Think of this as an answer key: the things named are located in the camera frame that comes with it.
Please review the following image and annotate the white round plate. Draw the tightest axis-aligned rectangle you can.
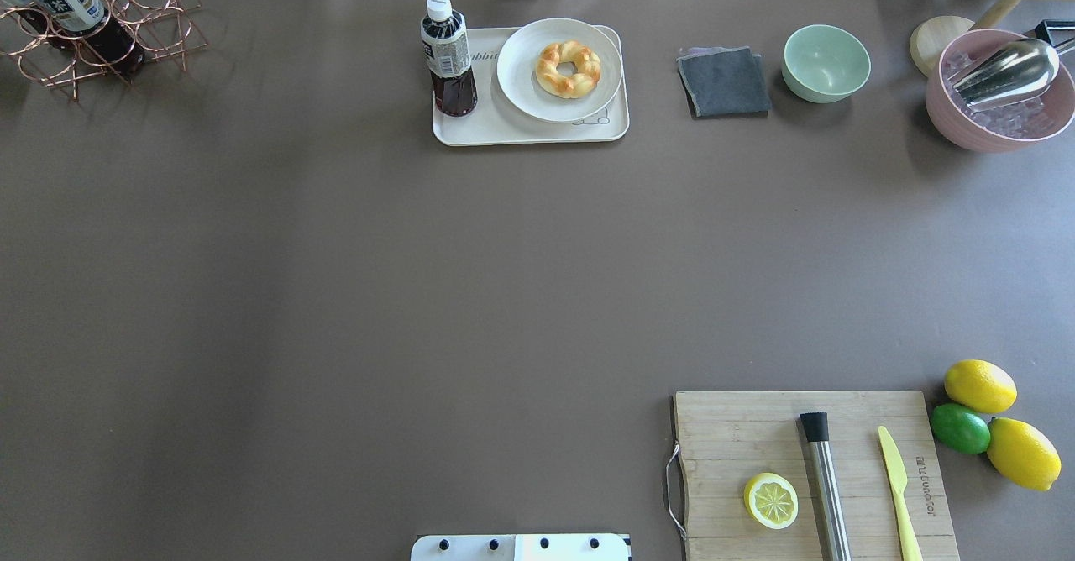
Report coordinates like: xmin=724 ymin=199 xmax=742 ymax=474
xmin=496 ymin=18 xmax=624 ymax=123

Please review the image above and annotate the glazed ring donut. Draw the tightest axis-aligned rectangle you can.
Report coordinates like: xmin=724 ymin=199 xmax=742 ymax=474
xmin=533 ymin=40 xmax=602 ymax=99

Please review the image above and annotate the cream rabbit tray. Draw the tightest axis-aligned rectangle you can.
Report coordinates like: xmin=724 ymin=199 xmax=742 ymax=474
xmin=433 ymin=28 xmax=630 ymax=145

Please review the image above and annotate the dark tea bottle on tray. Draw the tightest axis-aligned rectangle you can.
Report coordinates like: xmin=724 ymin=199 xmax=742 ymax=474
xmin=420 ymin=0 xmax=479 ymax=117

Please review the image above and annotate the grey folded cloth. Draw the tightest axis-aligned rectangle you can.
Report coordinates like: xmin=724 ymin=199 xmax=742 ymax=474
xmin=676 ymin=47 xmax=772 ymax=118

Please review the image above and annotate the wooden cutting board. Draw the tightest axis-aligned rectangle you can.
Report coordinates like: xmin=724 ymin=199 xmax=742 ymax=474
xmin=674 ymin=391 xmax=960 ymax=560

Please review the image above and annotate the steel muddler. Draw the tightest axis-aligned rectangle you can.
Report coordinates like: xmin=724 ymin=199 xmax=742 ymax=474
xmin=799 ymin=412 xmax=852 ymax=560

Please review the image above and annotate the half lemon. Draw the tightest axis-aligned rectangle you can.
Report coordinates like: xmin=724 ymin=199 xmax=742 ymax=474
xmin=742 ymin=472 xmax=799 ymax=530

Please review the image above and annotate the green bowl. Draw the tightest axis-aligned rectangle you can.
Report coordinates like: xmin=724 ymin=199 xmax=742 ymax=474
xmin=782 ymin=24 xmax=872 ymax=104

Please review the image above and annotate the yellow plastic knife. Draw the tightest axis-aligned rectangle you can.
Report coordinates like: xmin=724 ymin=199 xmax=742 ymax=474
xmin=877 ymin=426 xmax=925 ymax=560

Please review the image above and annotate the green lime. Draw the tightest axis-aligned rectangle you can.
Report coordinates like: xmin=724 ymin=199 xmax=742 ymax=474
xmin=930 ymin=403 xmax=991 ymax=454

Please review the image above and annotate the upper yellow lemon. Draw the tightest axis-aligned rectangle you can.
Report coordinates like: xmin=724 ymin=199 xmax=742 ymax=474
xmin=943 ymin=359 xmax=1018 ymax=413

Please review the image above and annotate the yellow lemon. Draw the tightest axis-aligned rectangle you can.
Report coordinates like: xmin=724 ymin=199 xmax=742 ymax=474
xmin=943 ymin=359 xmax=1018 ymax=413
xmin=986 ymin=418 xmax=1062 ymax=491

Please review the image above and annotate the pink bowl with ice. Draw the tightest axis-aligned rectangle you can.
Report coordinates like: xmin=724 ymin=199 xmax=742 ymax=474
xmin=926 ymin=29 xmax=1074 ymax=153

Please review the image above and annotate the metal scoop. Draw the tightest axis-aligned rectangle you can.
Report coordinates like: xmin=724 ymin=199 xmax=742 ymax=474
xmin=954 ymin=38 xmax=1061 ymax=111

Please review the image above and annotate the lower yellow lemon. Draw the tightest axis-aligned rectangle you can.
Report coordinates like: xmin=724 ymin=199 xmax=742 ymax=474
xmin=986 ymin=418 xmax=1062 ymax=491

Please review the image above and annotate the tea bottle in rack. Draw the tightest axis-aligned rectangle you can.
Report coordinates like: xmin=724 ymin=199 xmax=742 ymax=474
xmin=39 ymin=0 xmax=144 ymax=80

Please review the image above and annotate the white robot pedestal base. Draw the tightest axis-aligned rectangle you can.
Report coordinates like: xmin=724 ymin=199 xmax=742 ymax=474
xmin=410 ymin=532 xmax=632 ymax=560

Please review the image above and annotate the copper wire bottle rack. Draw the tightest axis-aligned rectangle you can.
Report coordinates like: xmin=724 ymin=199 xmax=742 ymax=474
xmin=3 ymin=0 xmax=207 ymax=101

